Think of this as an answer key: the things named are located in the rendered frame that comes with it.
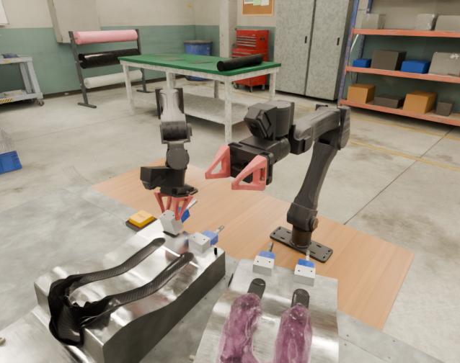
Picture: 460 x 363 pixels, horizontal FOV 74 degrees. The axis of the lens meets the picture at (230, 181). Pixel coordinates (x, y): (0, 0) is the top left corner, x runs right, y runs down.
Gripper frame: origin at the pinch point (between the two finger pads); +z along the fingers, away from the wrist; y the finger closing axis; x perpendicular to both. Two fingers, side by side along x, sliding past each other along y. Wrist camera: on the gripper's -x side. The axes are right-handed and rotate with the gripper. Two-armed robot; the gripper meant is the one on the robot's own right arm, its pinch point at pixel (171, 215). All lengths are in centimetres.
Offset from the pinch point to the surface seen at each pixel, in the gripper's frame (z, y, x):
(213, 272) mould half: 11.9, 16.8, 0.9
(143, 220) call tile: 7.0, -19.0, 5.6
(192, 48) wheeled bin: -235, -500, 510
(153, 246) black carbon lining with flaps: 8.6, -0.6, -5.2
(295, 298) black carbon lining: 12.6, 38.2, 6.5
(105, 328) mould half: 14.1, 15.6, -29.9
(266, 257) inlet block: 7.3, 26.3, 11.5
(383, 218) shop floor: 27, 26, 213
